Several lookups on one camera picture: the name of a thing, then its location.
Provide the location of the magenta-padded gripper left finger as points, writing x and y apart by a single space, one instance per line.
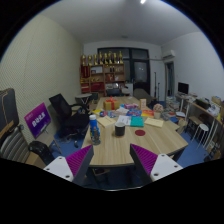
60 166

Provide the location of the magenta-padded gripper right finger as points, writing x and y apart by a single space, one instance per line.
164 166

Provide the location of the blue bottle with white cap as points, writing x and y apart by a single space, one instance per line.
94 128

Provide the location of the black bag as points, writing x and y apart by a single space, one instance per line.
40 151

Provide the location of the flat round red coaster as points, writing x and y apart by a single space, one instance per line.
140 132

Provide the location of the yellow paper envelope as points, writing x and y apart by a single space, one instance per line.
106 121
154 122

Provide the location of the striped grey chair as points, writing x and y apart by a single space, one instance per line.
13 146

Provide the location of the teal book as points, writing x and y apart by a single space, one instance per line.
137 121

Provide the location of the purple sign on stand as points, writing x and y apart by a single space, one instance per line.
37 120

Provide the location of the black office chair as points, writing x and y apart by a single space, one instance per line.
66 113

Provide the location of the white round stool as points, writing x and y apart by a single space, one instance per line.
202 127

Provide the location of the orange book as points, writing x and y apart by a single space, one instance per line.
147 113

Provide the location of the black mug with white interior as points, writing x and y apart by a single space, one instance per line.
119 129

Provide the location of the pink flowers in white pot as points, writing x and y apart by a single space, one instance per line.
158 108

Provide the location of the white printed paper booklet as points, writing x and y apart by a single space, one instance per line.
124 120

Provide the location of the tan upright box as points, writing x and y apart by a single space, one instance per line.
143 104

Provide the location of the wooden side desk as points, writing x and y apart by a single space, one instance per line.
203 111

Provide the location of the blue printed book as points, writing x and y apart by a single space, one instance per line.
107 114

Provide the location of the small round side table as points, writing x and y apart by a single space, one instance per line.
83 96

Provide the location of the black flat case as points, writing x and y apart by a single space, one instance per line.
7 110

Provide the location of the black computer monitor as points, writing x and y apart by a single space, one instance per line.
183 88

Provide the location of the wooden shelf unit with trophies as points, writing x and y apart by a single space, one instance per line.
100 78

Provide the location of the dark glass double door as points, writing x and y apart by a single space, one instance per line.
140 70

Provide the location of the white wall air conditioner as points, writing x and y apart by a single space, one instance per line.
168 55

